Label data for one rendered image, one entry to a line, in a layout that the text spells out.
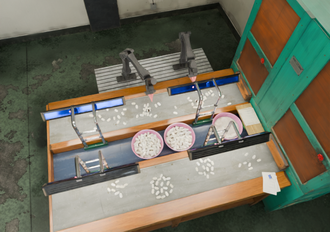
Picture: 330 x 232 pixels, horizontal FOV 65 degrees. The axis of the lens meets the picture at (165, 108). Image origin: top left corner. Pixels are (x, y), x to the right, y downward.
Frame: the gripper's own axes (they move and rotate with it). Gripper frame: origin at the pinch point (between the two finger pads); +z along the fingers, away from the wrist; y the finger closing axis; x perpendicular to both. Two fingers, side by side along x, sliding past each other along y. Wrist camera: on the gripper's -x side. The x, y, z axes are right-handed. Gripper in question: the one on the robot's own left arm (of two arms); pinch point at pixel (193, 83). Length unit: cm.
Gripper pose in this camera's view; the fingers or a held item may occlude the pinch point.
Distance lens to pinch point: 241.6
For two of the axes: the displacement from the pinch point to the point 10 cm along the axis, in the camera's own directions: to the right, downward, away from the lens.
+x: -1.8, -1.4, 9.7
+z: 1.7, 9.7, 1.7
